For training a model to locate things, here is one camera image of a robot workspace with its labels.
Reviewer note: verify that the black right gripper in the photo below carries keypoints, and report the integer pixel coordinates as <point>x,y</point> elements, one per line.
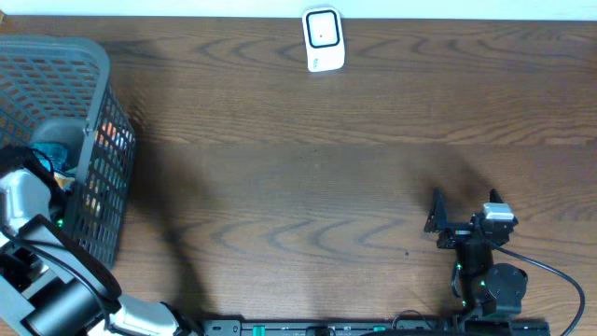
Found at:
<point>437,218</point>

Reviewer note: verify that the orange tissue pack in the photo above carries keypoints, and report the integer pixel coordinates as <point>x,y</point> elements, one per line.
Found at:
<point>108,136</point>

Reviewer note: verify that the teal mouthwash bottle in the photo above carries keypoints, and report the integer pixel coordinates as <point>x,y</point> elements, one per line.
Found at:
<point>53,157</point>

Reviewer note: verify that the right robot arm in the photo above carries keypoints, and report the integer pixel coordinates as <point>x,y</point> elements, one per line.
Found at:
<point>489,289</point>

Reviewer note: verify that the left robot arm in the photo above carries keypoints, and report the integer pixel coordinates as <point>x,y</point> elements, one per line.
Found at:
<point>50,285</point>

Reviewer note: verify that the white barcode scanner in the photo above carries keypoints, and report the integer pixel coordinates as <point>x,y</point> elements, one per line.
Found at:
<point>324,42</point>

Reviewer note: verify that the grey plastic mesh basket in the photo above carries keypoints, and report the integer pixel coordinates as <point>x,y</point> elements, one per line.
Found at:
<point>56,89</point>

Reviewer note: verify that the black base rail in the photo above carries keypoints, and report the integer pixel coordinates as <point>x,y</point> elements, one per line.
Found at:
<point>403,326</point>

